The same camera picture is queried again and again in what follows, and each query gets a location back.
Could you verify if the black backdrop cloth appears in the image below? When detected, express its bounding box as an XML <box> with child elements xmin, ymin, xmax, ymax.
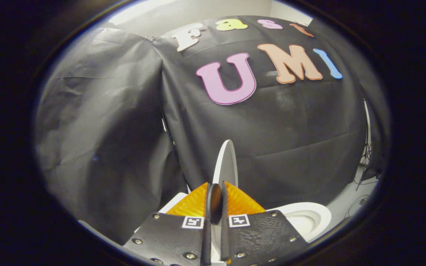
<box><xmin>35</xmin><ymin>16</ymin><xmax>389</xmax><ymax>244</ymax></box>

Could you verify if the white toilet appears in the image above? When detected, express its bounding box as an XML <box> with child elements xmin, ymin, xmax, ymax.
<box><xmin>159</xmin><ymin>192</ymin><xmax>332</xmax><ymax>243</ymax></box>

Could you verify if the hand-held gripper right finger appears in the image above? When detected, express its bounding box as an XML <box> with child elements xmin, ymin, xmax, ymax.
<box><xmin>220</xmin><ymin>181</ymin><xmax>310</xmax><ymax>266</ymax></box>

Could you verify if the white toilet lid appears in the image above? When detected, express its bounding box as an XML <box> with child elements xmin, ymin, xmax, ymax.
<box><xmin>206</xmin><ymin>140</ymin><xmax>239</xmax><ymax>263</ymax></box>

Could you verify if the black floor cable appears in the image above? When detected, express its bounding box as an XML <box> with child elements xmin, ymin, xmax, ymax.
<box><xmin>346</xmin><ymin>192</ymin><xmax>372</xmax><ymax>218</ymax></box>

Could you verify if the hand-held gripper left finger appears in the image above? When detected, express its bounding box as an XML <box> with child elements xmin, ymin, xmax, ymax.
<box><xmin>122</xmin><ymin>182</ymin><xmax>213</xmax><ymax>266</ymax></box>

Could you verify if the black tripod light stand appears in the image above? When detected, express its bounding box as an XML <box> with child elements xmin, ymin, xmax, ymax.
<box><xmin>355</xmin><ymin>99</ymin><xmax>374</xmax><ymax>185</ymax></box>

